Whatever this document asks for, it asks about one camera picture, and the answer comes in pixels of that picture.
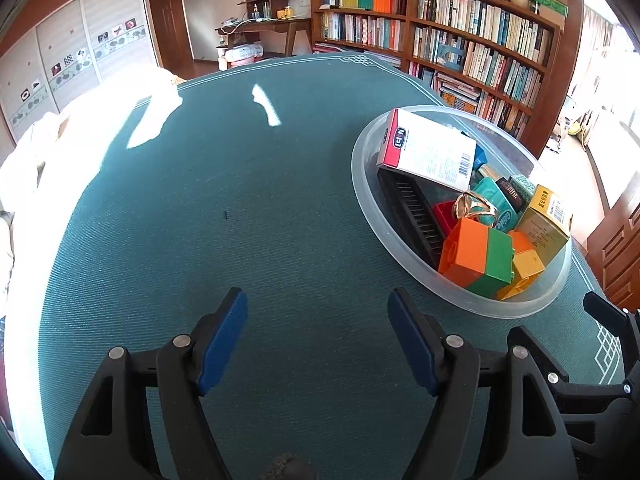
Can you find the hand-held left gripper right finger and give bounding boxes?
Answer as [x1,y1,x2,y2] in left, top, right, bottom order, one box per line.
[387,287,581,480]

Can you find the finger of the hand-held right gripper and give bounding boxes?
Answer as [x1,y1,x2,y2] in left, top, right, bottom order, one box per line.
[507,326,573,391]
[582,291,640,396]

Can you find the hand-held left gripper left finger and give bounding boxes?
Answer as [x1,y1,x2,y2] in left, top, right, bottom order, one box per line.
[54,287,249,480]

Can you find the orange and green toy block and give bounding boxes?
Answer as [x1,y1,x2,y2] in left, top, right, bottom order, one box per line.
[438,217,516,298]

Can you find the gold key ring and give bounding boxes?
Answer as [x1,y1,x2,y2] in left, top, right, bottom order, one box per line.
[452,191,498,231]

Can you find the clear plastic bowl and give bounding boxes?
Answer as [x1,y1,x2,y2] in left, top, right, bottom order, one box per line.
[350,105,573,320]

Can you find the grey-green printed carton box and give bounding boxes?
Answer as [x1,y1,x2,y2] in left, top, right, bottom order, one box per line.
[510,174,538,206]

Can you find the white carton box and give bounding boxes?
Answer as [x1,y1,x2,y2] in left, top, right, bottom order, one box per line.
[376,108,478,193]

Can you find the teal cloth desktop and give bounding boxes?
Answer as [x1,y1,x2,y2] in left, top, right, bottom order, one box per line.
[10,52,631,480]

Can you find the orange and yellow toy block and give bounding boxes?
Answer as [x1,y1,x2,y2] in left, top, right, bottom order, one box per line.
[495,230,547,302]

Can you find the brown wooden cabinet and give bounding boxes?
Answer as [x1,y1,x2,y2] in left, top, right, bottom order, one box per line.
[587,175,640,311]

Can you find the red toy block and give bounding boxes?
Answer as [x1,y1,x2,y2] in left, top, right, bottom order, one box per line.
[432,200,463,236]

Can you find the yellow carton box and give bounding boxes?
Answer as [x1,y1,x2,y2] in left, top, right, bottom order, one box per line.
[515,184,573,268]

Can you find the white bedding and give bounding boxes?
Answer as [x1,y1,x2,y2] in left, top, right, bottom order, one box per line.
[0,65,183,201]

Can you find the white soft packet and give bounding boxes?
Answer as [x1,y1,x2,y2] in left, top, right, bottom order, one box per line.
[227,42,265,61]

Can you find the wooden bookshelf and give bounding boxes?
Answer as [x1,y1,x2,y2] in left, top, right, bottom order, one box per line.
[309,0,563,158]

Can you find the brown wooden door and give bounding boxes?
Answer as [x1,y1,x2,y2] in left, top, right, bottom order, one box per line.
[145,0,193,78]

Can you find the wooden dressing desk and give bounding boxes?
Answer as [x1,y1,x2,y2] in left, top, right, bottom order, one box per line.
[215,17,312,61]

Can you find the rows of books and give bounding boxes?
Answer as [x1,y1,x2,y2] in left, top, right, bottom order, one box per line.
[317,0,551,143]

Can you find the white sliding door wardrobe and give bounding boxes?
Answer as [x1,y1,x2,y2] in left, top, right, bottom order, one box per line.
[0,0,158,143]

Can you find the brown cardboard box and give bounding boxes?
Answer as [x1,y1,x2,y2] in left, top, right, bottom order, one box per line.
[537,1,568,29]

